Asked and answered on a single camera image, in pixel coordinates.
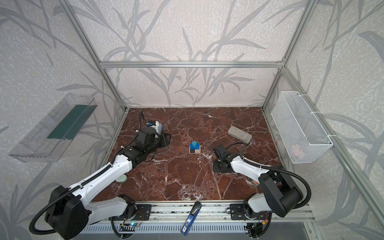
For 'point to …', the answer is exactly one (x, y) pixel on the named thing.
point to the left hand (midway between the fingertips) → (170, 131)
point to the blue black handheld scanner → (191, 218)
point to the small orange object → (255, 182)
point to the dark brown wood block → (192, 151)
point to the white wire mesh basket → (301, 130)
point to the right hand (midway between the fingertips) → (217, 163)
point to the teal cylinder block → (194, 143)
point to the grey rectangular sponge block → (240, 134)
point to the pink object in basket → (297, 150)
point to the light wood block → (197, 151)
